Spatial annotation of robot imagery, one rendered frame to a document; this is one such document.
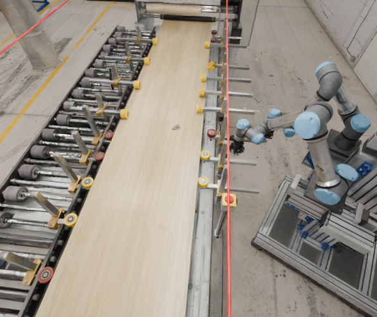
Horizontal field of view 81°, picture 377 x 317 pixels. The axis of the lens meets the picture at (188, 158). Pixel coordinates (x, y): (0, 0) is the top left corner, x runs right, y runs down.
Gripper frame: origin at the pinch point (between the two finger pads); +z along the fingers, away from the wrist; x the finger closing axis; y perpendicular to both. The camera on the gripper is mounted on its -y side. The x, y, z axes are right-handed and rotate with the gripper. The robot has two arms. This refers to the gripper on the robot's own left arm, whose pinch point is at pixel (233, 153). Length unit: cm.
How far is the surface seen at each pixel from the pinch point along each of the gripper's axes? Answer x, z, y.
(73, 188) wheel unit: -121, 9, -4
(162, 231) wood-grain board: -64, 3, 46
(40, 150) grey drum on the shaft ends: -149, 8, -47
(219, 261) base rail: -32, 23, 67
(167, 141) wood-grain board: -47, 3, -27
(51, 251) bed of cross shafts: -132, 10, 39
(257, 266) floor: 15, 93, 67
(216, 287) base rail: -38, 23, 81
